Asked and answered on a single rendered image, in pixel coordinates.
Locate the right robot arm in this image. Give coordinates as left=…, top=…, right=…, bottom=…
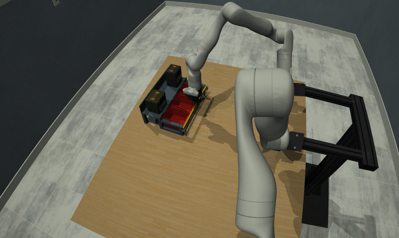
left=183, top=2, right=293, bottom=97

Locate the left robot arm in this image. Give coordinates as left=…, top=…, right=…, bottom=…
left=234, top=68, right=294, bottom=238

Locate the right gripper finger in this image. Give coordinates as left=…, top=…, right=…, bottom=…
left=185, top=94, right=196, bottom=105
left=195, top=94, right=206, bottom=106

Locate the red open-front bin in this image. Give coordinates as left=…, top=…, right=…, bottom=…
left=162, top=106, right=189, bottom=130
left=178, top=83, right=188, bottom=96
left=170, top=94, right=194, bottom=115

